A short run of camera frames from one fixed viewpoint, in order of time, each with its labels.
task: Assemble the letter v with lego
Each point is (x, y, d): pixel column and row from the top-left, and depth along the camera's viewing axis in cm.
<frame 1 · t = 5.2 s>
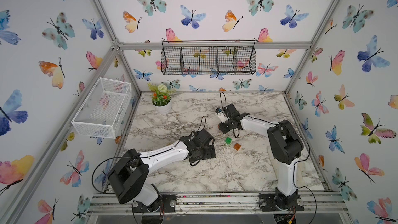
left hand: (210, 155, 83), fingers open
right hand: (223, 124, 99), fingers open
white flower pot: (164, 109, 106), point 6 cm above the table
green artificial plant: (161, 94, 100), point 17 cm above the table
green lego brick: (228, 140, 96), point 2 cm above the table
orange lego brick: (237, 146, 94), on the table

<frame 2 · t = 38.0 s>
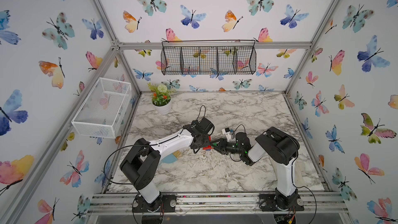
left hand: (206, 142, 88), fingers open
right hand: (211, 145, 88), fingers open
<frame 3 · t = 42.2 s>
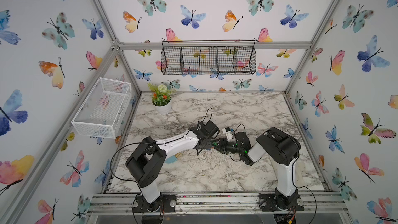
left hand: (208, 144, 89), fingers open
right hand: (211, 144, 88), fingers open
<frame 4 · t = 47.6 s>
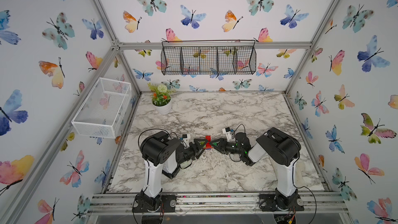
left hand: (208, 144, 87), fingers open
right hand: (212, 144, 88), fingers open
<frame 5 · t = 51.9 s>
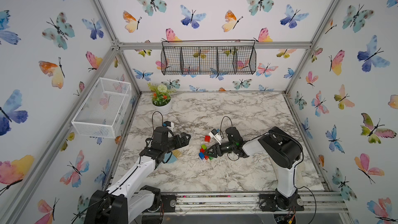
left hand: (186, 136, 85), fingers open
right hand: (207, 152, 87), fingers open
blue lego brick: (201, 155, 90), point 2 cm above the table
